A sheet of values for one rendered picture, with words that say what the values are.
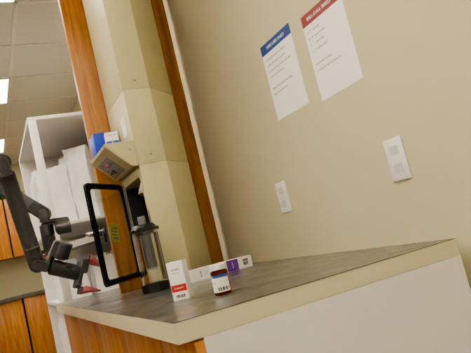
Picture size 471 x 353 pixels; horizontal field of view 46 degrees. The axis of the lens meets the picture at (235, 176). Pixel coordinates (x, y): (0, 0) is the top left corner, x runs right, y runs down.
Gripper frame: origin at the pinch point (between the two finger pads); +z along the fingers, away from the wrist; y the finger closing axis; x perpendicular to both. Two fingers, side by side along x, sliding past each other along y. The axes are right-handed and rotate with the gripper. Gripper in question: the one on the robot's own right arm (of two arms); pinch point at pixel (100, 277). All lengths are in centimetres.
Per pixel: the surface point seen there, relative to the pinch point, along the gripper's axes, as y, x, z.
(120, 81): 68, -30, -16
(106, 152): 41.7, -20.3, -12.9
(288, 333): -40, -115, -4
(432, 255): -19, -126, 29
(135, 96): 64, -31, -9
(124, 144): 44, -26, -9
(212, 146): 67, -13, 38
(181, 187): 35.7, -23.4, 18.5
